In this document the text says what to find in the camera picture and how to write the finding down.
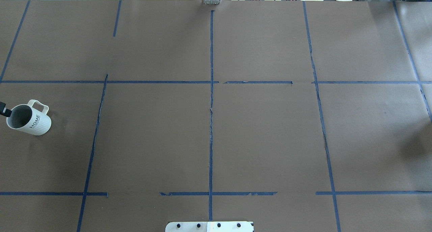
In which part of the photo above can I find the white ribbed HOME mug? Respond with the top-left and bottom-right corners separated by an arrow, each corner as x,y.
6,99 -> 52,136

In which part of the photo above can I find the white pillar with base plate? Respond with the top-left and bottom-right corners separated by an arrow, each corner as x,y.
165,221 -> 254,232

